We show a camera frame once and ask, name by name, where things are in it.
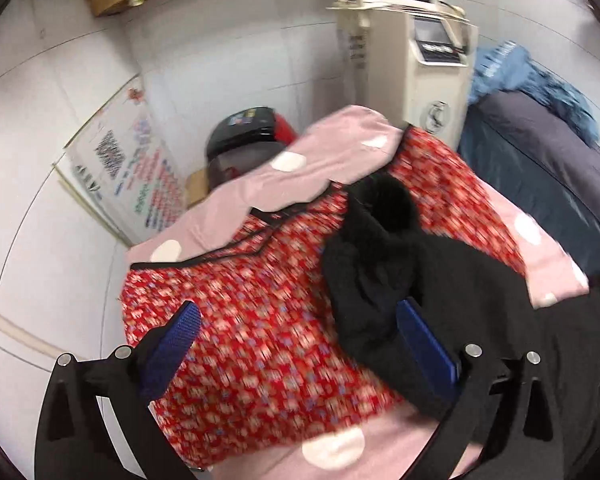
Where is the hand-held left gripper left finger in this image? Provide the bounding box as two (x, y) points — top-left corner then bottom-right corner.
(34, 301), (203, 480)

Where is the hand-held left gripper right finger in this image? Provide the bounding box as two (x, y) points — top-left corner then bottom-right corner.
(395, 297), (563, 480)

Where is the black fleece garment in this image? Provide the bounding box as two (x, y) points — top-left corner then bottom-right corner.
(322, 175), (600, 480)

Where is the red floral garment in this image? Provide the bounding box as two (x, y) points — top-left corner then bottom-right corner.
(120, 125), (528, 471)

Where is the brown cardboard box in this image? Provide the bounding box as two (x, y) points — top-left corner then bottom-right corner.
(185, 169), (213, 211)

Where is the dark blue bed cover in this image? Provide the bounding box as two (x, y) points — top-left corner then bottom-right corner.
(457, 87), (600, 291)

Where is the pink polka-dot bed sheet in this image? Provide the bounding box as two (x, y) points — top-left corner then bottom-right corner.
(127, 105), (591, 480)

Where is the black and red appliance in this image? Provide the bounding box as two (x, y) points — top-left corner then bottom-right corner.
(206, 105), (301, 193)

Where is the beige floor-standing machine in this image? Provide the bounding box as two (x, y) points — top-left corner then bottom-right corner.
(327, 0), (478, 153)

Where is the blue denim cloth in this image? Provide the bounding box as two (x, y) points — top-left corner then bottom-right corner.
(467, 42), (600, 146)

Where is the white wall pipe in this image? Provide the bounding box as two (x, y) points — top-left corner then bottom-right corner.
(0, 297), (88, 363)

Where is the printed wall poster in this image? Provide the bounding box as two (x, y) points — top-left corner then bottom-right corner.
(54, 75), (191, 248)

